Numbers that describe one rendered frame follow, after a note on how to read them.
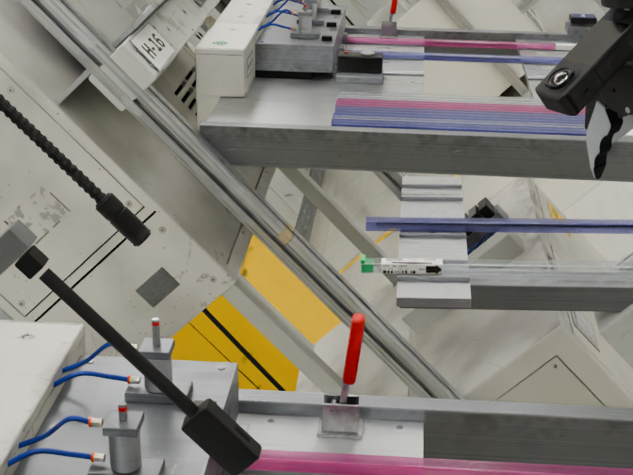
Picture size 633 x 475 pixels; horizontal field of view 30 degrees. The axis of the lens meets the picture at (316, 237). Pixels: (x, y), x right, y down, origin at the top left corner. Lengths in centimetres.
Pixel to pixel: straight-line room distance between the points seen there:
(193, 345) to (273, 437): 307
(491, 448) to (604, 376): 88
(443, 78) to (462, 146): 365
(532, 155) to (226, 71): 52
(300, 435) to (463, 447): 14
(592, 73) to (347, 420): 37
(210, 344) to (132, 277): 219
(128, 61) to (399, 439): 87
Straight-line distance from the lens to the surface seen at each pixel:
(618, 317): 130
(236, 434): 69
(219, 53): 192
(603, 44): 109
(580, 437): 104
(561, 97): 106
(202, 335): 404
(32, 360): 97
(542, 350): 187
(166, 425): 91
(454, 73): 538
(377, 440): 100
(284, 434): 101
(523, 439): 104
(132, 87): 172
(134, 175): 182
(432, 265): 116
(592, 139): 119
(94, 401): 95
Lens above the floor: 138
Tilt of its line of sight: 13 degrees down
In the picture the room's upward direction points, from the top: 45 degrees counter-clockwise
